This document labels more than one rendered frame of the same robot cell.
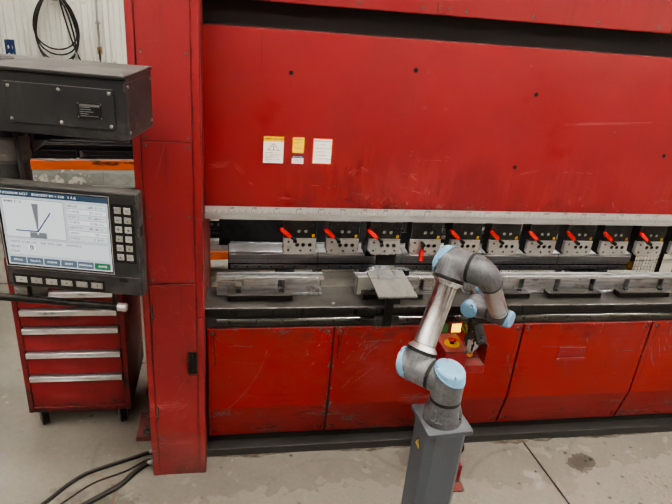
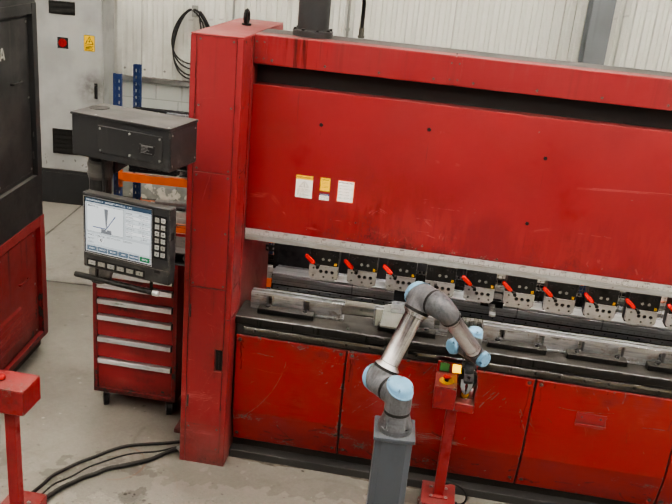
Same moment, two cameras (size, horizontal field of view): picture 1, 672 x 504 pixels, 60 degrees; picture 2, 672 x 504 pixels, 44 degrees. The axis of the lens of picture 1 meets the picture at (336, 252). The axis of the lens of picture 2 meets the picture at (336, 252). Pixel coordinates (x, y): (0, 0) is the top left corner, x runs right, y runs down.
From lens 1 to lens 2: 180 cm
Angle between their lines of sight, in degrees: 17
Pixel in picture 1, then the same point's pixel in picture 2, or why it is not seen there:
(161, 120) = (209, 156)
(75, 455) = (122, 431)
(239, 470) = (252, 471)
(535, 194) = (550, 252)
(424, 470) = (374, 471)
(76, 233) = (130, 233)
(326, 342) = (339, 364)
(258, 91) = (294, 138)
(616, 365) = (646, 444)
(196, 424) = (218, 418)
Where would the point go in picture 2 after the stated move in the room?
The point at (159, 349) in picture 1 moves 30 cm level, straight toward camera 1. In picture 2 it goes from (193, 343) to (182, 371)
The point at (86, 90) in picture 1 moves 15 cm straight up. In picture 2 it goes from (146, 136) to (146, 101)
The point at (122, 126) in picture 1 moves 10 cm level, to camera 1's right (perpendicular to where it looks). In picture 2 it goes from (166, 162) to (187, 165)
